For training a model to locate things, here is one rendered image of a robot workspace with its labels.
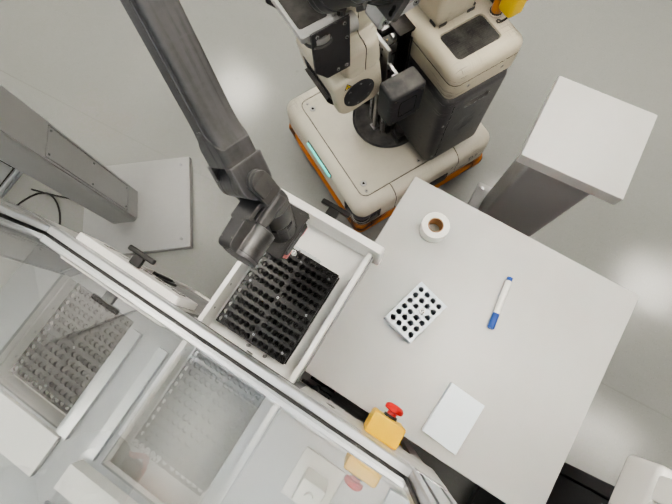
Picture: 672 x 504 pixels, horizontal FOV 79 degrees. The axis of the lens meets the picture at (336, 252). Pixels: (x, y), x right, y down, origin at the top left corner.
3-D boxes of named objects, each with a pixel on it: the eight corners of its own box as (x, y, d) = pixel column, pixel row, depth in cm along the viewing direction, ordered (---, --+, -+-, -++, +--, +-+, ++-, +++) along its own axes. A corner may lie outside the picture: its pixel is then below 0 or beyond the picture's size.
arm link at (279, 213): (295, 193, 64) (264, 177, 65) (270, 229, 62) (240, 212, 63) (299, 212, 71) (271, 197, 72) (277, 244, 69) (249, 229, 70)
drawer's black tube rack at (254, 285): (278, 243, 99) (272, 235, 92) (340, 280, 96) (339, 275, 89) (224, 322, 94) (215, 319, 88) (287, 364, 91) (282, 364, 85)
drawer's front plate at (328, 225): (282, 202, 103) (274, 184, 93) (381, 260, 98) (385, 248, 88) (278, 207, 103) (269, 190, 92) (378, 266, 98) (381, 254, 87)
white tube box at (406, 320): (419, 284, 102) (421, 281, 99) (443, 308, 101) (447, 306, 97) (383, 318, 101) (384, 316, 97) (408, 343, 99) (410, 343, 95)
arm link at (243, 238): (260, 164, 58) (229, 161, 64) (213, 229, 55) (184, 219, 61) (307, 214, 66) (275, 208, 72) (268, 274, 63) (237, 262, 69)
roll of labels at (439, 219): (441, 246, 105) (445, 242, 101) (415, 237, 105) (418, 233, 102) (450, 222, 106) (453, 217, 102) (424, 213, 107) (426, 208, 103)
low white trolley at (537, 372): (390, 249, 183) (415, 175, 110) (518, 323, 173) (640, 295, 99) (321, 363, 172) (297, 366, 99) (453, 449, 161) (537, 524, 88)
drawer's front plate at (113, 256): (107, 244, 102) (78, 230, 92) (199, 304, 97) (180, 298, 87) (102, 249, 102) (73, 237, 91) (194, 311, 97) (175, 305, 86)
